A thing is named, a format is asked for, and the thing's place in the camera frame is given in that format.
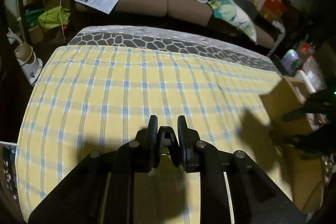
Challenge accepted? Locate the floral green white pillow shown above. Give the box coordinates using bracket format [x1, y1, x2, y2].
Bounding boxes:
[196, 0, 257, 44]

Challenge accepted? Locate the black cushion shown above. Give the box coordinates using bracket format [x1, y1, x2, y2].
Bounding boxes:
[233, 0, 259, 22]

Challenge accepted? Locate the black binder clip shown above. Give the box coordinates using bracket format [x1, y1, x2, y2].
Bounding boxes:
[153, 126, 182, 168]

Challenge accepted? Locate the purple round container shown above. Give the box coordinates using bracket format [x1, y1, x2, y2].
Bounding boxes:
[280, 50, 301, 76]

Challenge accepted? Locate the brown cardboard box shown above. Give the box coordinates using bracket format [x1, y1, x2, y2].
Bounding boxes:
[260, 76, 325, 214]

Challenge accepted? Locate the white tissue box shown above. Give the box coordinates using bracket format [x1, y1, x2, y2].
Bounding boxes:
[294, 70, 317, 93]

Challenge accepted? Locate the green yellow bag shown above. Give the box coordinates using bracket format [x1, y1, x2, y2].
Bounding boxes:
[38, 6, 71, 31]

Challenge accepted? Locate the yellow checked cloth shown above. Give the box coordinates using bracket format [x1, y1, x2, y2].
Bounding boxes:
[15, 46, 291, 219]

